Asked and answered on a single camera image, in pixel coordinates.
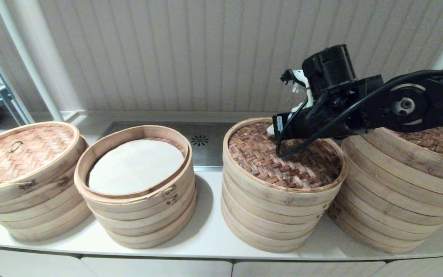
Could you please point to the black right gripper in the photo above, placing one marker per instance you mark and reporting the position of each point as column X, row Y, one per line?
column 313, row 123

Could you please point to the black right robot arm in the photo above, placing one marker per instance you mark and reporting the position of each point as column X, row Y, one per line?
column 406, row 104

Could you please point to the white round liner paper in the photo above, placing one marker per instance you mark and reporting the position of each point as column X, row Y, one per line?
column 137, row 165

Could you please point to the stainless steel drain plate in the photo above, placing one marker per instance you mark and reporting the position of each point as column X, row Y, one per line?
column 206, row 154

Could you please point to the beige cabinet door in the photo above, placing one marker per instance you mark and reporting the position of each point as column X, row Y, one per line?
column 156, row 269
column 306, row 270
column 429, row 267
column 25, row 265

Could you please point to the grey metal rack frame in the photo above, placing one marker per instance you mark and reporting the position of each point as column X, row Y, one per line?
column 6, row 96

